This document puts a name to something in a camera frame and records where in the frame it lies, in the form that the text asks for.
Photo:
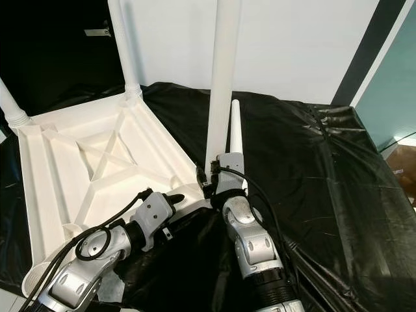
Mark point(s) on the black plastic table cover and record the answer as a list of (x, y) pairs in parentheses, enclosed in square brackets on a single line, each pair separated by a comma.
[(331, 195)]

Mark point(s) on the brown wooden furniture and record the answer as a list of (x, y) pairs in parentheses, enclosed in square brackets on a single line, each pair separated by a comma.
[(404, 169)]

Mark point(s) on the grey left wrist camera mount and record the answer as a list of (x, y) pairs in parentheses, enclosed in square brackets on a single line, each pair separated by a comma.
[(153, 218)]

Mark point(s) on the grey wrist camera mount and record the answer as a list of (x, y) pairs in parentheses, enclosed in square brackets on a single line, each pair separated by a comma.
[(153, 218), (231, 170)]

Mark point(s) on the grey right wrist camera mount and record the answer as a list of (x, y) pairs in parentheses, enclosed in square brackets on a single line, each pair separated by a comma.
[(231, 170)]

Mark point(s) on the black door frame post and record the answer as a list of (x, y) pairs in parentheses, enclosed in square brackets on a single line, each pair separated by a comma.
[(364, 52)]

